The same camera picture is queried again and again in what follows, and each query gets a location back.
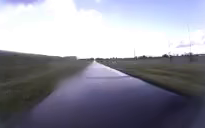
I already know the dark wet asphalt path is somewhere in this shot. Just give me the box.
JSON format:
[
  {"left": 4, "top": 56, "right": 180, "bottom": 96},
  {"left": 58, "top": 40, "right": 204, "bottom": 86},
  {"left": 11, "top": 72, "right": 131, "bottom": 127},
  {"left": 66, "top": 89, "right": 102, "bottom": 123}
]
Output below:
[{"left": 9, "top": 60, "right": 205, "bottom": 128}]

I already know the flat grass field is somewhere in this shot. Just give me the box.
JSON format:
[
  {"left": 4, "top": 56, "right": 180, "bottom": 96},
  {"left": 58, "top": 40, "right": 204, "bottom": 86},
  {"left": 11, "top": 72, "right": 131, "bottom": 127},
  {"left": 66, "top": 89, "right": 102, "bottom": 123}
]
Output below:
[{"left": 95, "top": 55, "right": 205, "bottom": 100}]

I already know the grass embankment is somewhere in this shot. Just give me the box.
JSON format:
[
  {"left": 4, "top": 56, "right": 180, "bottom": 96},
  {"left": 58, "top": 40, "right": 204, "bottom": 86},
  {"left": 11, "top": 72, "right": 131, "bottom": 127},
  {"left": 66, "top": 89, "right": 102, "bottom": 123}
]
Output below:
[{"left": 0, "top": 49, "right": 94, "bottom": 121}]

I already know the tall thin pole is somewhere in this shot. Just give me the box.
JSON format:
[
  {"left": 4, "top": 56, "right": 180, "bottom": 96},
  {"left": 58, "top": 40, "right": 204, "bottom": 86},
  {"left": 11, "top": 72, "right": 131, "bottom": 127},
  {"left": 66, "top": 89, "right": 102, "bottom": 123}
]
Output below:
[{"left": 187, "top": 24, "right": 193, "bottom": 63}]

